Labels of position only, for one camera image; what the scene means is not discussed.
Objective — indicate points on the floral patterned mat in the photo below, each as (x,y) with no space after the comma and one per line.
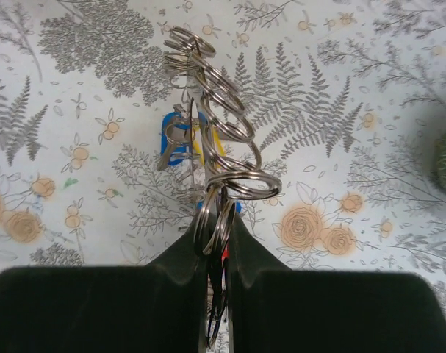
(347,98)

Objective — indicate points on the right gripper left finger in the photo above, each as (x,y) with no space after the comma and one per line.
(157,307)

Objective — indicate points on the red key tag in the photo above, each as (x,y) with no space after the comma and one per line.
(225,254)

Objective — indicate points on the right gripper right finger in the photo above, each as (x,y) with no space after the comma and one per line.
(273,308)

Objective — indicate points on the silver key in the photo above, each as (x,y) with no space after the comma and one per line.
(175,136)

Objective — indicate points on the blue key tag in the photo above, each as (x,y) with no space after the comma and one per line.
(192,149)

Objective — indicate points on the metal ring disc with keyrings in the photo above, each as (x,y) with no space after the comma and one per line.
(232,161)

